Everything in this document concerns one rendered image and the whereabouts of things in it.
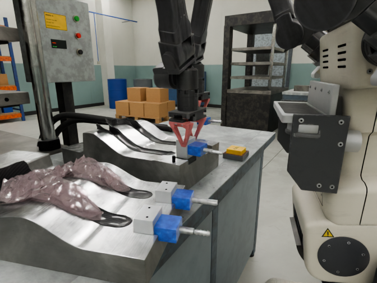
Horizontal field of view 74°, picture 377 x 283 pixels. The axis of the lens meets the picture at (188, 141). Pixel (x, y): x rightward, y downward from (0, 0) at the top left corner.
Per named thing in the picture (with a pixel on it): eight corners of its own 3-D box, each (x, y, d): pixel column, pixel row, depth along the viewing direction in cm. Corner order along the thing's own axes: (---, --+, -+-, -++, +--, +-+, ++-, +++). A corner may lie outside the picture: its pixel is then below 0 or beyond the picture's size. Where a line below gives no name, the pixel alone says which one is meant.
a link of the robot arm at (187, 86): (188, 65, 61) (202, 65, 65) (168, 65, 65) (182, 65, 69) (189, 94, 63) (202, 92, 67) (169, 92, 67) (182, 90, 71)
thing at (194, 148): (225, 159, 69) (226, 141, 67) (218, 165, 65) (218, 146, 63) (185, 151, 76) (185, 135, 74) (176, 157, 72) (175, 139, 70)
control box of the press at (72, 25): (114, 242, 171) (92, 2, 131) (76, 272, 146) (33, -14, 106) (92, 232, 182) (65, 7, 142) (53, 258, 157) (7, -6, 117)
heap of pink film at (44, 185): (135, 185, 61) (133, 154, 59) (93, 228, 44) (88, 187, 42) (44, 175, 67) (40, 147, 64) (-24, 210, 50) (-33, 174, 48)
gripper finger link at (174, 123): (169, 147, 69) (167, 113, 66) (182, 140, 75) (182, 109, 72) (190, 151, 66) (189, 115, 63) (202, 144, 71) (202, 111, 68)
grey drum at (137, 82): (153, 106, 819) (152, 78, 795) (153, 109, 762) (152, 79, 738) (135, 106, 812) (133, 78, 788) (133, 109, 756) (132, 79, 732)
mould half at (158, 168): (218, 165, 89) (219, 128, 86) (179, 196, 68) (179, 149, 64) (116, 145, 113) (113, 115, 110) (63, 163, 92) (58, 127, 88)
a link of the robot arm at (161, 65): (169, 53, 57) (190, 37, 61) (136, 55, 63) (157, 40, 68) (185, 98, 64) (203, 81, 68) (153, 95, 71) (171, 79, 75)
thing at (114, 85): (132, 107, 800) (130, 78, 776) (118, 109, 753) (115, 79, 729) (119, 105, 832) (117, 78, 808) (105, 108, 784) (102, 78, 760)
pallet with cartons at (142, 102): (176, 118, 611) (176, 87, 591) (159, 124, 540) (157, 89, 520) (136, 114, 661) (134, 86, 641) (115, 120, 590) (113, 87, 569)
